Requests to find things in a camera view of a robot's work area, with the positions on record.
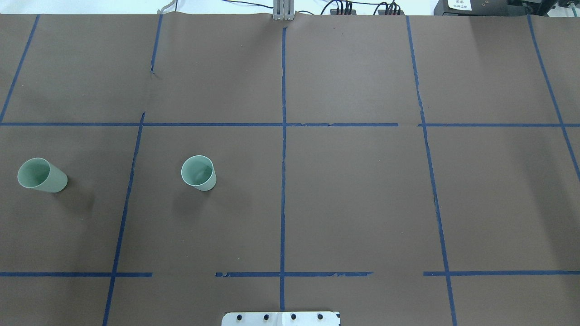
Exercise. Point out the black power strip right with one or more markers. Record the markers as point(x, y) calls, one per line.
point(388, 9)

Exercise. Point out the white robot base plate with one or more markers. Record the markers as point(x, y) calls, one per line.
point(307, 318)

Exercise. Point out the black box with label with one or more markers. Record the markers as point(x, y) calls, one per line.
point(471, 8)

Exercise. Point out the grey aluminium profile post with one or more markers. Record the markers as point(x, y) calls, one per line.
point(283, 10)

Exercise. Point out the light green cup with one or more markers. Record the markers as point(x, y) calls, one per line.
point(41, 175)
point(199, 172)

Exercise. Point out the black power strip left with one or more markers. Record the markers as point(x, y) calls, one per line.
point(343, 8)

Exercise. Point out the upright light green cup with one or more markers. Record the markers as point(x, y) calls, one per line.
point(199, 172)

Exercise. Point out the black power strip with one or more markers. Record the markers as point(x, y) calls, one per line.
point(388, 9)
point(343, 8)

